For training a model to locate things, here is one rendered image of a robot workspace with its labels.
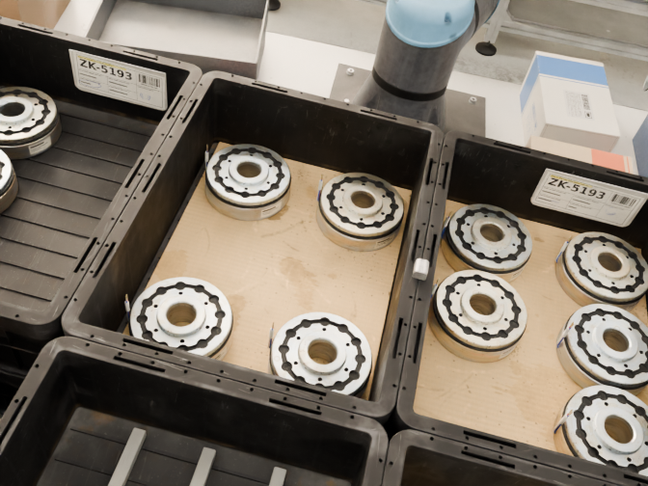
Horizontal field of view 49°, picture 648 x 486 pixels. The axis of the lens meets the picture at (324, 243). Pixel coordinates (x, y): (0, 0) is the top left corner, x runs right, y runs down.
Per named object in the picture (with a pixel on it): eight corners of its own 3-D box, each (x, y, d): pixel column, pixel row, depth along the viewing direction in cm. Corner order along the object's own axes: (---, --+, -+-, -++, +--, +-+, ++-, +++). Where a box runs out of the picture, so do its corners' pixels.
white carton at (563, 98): (519, 92, 131) (536, 50, 124) (581, 102, 131) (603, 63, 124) (526, 164, 118) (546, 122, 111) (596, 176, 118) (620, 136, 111)
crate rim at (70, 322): (206, 83, 88) (206, 67, 86) (441, 141, 87) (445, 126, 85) (57, 344, 62) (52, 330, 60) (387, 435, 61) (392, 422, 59)
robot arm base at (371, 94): (354, 86, 118) (366, 34, 111) (443, 105, 118) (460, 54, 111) (344, 141, 107) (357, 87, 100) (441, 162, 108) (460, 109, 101)
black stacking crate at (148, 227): (207, 142, 95) (207, 72, 87) (420, 196, 94) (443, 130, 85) (74, 395, 70) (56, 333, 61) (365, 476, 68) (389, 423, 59)
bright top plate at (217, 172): (226, 138, 89) (226, 134, 89) (300, 161, 88) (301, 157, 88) (193, 190, 83) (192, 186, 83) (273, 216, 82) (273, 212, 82)
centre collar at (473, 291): (463, 283, 78) (464, 280, 78) (505, 296, 78) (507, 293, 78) (455, 317, 75) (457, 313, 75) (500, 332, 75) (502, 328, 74)
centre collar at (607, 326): (588, 320, 77) (590, 316, 77) (632, 327, 77) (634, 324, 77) (595, 359, 74) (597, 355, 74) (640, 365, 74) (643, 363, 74)
